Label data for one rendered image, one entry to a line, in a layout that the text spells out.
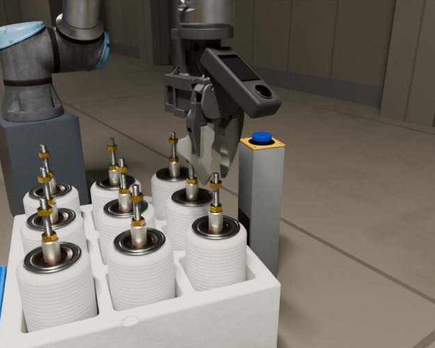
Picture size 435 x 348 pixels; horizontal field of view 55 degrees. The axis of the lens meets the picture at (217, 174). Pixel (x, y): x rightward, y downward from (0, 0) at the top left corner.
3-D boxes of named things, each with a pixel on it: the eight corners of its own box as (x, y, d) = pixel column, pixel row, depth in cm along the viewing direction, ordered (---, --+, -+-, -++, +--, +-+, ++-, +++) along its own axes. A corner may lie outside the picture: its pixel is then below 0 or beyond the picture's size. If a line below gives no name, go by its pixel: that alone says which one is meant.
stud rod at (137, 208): (143, 234, 60) (139, 185, 58) (137, 235, 60) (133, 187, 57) (140, 230, 61) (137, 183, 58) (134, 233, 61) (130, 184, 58)
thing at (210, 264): (182, 339, 68) (178, 242, 61) (193, 301, 77) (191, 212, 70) (242, 345, 67) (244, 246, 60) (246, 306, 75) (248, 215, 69)
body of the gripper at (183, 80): (202, 108, 65) (201, 25, 61) (244, 117, 60) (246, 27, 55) (163, 116, 60) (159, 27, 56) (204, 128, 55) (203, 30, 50)
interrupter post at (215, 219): (206, 233, 64) (206, 213, 63) (209, 225, 66) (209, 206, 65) (222, 233, 64) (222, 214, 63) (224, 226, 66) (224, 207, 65)
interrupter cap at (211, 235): (186, 240, 62) (186, 236, 62) (196, 216, 69) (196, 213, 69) (237, 244, 61) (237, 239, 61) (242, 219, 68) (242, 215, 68)
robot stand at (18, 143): (10, 212, 125) (-11, 112, 114) (70, 197, 135) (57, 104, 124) (25, 237, 112) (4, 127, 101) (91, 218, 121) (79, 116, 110)
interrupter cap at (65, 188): (32, 205, 73) (32, 201, 73) (25, 190, 79) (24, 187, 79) (76, 196, 77) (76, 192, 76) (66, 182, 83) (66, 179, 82)
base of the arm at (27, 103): (-4, 113, 114) (-11, 76, 110) (54, 105, 122) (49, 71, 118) (9, 125, 102) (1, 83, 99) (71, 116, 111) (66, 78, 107)
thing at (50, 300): (28, 391, 59) (4, 282, 52) (43, 341, 67) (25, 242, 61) (99, 382, 60) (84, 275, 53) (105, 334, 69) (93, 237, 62)
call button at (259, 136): (248, 142, 86) (248, 132, 86) (266, 140, 88) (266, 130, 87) (257, 148, 83) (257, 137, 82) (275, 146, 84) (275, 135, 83)
